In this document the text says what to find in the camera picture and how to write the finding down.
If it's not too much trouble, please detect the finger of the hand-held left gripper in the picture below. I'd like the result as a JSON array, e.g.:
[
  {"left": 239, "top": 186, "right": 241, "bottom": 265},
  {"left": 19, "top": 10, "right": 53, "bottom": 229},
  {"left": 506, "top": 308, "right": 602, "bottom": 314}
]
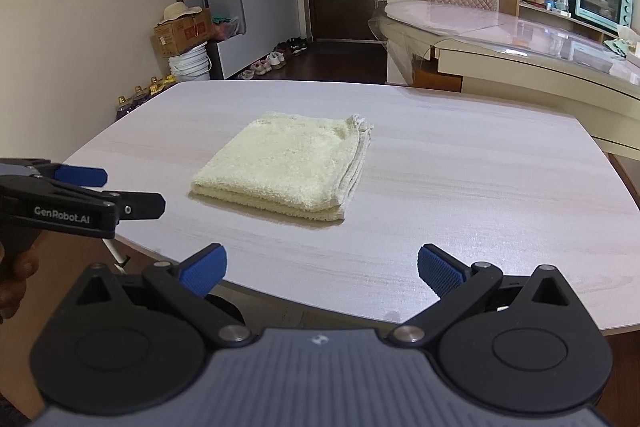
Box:
[
  {"left": 37, "top": 163, "right": 109, "bottom": 188},
  {"left": 0, "top": 177, "right": 167, "bottom": 221}
]

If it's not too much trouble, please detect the straw hat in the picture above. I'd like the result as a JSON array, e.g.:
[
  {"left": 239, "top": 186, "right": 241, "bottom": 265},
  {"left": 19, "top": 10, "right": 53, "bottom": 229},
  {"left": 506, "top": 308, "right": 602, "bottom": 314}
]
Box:
[{"left": 160, "top": 1, "right": 204, "bottom": 26}]

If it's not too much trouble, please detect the cream counter with glass top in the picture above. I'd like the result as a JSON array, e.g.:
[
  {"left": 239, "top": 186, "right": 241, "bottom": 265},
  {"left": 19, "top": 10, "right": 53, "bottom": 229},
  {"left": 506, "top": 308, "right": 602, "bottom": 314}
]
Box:
[{"left": 367, "top": 0, "right": 640, "bottom": 154}]

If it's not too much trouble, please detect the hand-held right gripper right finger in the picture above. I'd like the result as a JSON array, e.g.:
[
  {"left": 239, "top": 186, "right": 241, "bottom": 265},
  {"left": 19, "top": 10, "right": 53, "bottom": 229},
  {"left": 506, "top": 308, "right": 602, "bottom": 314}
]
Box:
[{"left": 389, "top": 243, "right": 573, "bottom": 349}]

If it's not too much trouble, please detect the teal toaster oven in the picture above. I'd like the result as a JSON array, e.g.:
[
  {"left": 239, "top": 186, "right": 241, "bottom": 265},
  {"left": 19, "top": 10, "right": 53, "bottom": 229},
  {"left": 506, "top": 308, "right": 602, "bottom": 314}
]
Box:
[{"left": 574, "top": 0, "right": 634, "bottom": 36}]

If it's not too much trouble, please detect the person's left hand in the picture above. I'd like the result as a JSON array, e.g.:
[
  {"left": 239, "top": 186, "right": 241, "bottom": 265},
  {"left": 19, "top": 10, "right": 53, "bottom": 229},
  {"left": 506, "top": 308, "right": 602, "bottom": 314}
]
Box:
[{"left": 0, "top": 241, "right": 41, "bottom": 320}]

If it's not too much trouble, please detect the white table leg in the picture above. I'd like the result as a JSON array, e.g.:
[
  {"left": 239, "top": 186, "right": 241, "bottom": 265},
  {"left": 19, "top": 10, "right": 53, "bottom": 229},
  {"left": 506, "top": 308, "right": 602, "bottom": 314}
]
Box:
[{"left": 102, "top": 237, "right": 130, "bottom": 269}]

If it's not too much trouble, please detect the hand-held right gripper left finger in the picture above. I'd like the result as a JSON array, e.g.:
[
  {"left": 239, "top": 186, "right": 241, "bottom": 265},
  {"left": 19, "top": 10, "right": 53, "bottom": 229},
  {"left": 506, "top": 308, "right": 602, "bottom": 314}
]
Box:
[{"left": 75, "top": 243, "right": 254, "bottom": 349}]

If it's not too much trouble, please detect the cream towel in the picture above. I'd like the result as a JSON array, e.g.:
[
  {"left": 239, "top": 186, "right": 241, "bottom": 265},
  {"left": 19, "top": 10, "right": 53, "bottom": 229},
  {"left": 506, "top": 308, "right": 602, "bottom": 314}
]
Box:
[{"left": 188, "top": 110, "right": 376, "bottom": 223}]

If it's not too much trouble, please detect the cardboard box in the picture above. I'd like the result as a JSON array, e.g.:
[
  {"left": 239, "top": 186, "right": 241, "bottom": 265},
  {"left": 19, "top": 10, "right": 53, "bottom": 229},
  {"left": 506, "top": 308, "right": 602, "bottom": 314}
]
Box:
[{"left": 152, "top": 8, "right": 217, "bottom": 58}]

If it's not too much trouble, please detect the black round object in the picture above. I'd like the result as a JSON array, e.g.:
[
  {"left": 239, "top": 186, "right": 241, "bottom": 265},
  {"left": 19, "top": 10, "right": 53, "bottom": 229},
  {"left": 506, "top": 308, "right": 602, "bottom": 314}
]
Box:
[{"left": 205, "top": 291, "right": 247, "bottom": 324}]

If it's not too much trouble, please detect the row of shoes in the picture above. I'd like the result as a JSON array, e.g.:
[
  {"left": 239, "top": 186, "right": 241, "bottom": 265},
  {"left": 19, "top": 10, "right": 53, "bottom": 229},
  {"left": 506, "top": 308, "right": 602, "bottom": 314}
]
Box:
[{"left": 237, "top": 36, "right": 309, "bottom": 81}]

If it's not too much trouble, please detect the green cloth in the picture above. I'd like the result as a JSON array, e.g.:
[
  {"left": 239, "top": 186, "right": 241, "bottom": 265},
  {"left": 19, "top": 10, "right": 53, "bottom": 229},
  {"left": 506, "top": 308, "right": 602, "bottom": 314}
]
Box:
[{"left": 602, "top": 26, "right": 640, "bottom": 58}]

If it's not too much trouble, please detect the stack of white buckets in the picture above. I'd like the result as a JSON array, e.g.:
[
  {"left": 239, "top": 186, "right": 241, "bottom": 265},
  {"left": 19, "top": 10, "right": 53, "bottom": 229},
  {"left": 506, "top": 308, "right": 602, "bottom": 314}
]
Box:
[{"left": 167, "top": 41, "right": 214, "bottom": 82}]

